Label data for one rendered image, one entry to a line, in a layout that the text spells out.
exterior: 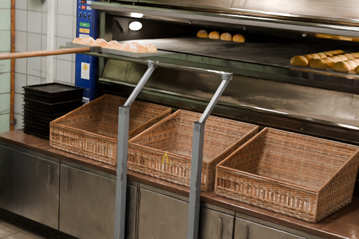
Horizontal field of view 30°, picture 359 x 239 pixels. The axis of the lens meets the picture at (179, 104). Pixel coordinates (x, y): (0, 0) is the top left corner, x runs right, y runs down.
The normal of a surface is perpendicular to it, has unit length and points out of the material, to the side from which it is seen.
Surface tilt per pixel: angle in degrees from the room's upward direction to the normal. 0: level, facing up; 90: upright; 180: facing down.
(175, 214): 91
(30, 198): 90
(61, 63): 90
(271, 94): 70
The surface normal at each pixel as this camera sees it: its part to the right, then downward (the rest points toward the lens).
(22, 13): -0.60, 0.12
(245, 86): -0.54, -0.22
